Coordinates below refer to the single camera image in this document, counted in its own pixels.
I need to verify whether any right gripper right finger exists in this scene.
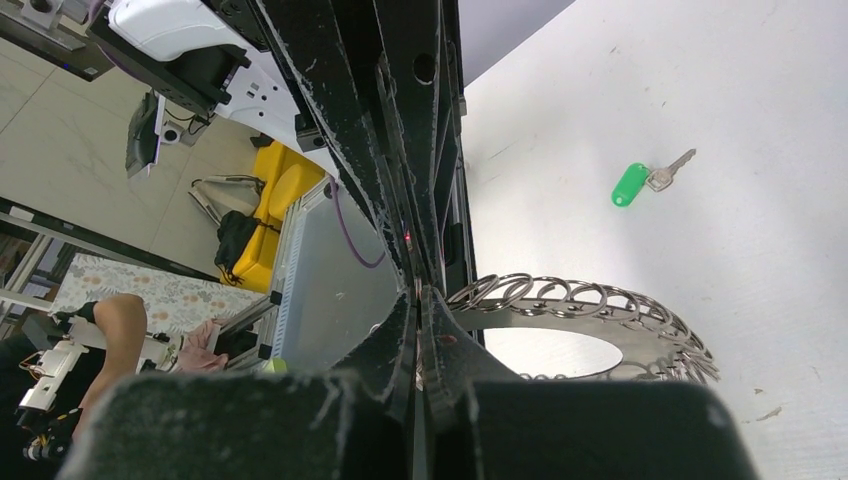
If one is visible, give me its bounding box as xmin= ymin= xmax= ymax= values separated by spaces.
xmin=420 ymin=287 xmax=757 ymax=479

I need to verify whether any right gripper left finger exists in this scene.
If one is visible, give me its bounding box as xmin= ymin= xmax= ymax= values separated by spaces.
xmin=56 ymin=288 xmax=420 ymax=480

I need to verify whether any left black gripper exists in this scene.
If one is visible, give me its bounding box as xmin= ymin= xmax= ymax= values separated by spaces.
xmin=254 ymin=1 xmax=464 ymax=290

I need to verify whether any metal disc with key rings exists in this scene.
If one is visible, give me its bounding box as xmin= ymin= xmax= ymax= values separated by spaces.
xmin=421 ymin=273 xmax=719 ymax=392

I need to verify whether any silver key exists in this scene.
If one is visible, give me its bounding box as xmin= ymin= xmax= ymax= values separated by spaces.
xmin=646 ymin=149 xmax=697 ymax=192

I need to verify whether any green plastic key tag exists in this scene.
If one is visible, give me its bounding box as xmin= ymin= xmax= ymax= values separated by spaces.
xmin=611 ymin=163 xmax=651 ymax=207

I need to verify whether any person forearm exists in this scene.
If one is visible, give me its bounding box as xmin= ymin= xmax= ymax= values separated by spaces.
xmin=72 ymin=294 xmax=147 ymax=441

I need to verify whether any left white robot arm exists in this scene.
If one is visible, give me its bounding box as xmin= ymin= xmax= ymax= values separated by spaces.
xmin=88 ymin=1 xmax=464 ymax=289

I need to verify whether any yellow chair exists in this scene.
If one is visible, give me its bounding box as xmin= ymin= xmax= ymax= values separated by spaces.
xmin=219 ymin=141 xmax=325 ymax=293

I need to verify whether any pink cloth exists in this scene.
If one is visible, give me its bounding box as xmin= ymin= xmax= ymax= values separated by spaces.
xmin=174 ymin=319 xmax=229 ymax=373

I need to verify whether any black bag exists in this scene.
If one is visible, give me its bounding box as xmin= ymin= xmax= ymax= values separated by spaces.
xmin=214 ymin=210 xmax=280 ymax=286

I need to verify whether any floral patterned mat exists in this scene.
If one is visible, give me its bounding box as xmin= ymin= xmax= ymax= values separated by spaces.
xmin=51 ymin=253 xmax=262 ymax=333

